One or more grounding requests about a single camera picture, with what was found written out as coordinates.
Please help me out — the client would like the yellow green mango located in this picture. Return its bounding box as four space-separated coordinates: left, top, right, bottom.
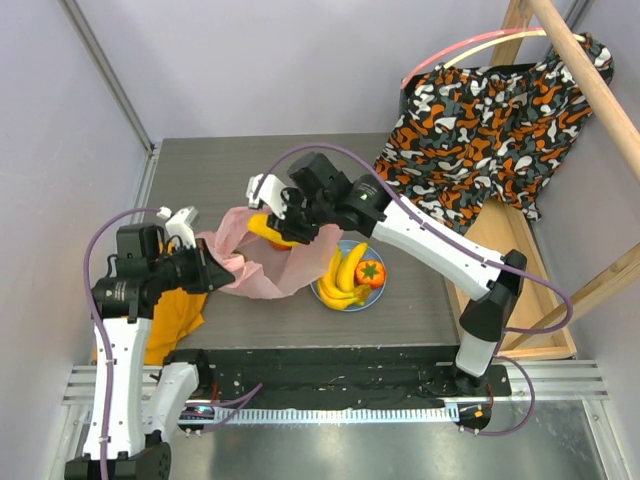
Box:
248 213 299 248

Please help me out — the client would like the patterned camouflage cloth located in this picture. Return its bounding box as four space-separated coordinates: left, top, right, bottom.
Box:
374 52 592 234

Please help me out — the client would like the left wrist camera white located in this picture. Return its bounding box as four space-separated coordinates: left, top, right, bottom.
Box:
156 206 199 249

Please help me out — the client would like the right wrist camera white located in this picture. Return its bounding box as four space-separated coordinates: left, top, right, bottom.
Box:
246 174 287 220

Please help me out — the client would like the orange tangerine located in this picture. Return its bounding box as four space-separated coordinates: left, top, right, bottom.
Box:
269 241 292 251

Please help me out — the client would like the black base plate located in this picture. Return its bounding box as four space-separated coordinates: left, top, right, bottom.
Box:
164 346 512 410

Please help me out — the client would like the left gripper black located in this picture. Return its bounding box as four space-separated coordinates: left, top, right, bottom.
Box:
150 235 235 292

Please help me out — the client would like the red orange persimmon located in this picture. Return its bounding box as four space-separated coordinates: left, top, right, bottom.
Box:
355 260 387 290

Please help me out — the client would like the pink white hoop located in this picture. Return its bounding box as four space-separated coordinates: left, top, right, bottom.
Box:
401 26 546 90

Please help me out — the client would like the blue plate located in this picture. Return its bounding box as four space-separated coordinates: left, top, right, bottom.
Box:
309 239 388 313

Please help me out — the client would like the aluminium rail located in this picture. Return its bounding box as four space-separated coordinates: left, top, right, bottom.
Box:
47 359 611 480

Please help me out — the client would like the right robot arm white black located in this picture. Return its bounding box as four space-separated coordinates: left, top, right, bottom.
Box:
247 152 527 395

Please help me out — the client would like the orange cloth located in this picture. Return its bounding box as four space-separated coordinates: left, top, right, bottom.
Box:
92 289 209 365

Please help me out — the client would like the pink plastic bag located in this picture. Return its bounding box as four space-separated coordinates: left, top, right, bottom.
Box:
198 207 343 300

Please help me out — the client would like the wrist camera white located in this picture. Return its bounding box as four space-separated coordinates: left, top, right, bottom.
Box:
156 206 199 249
246 174 287 220

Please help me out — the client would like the wooden rack frame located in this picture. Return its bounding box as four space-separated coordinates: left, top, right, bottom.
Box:
439 0 640 361

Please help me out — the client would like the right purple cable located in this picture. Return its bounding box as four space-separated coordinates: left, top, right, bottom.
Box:
252 142 575 439

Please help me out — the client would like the yellow banana bunch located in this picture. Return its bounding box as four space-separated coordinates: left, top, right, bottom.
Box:
312 242 377 311

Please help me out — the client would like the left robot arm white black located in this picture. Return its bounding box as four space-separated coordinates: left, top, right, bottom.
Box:
64 221 234 479

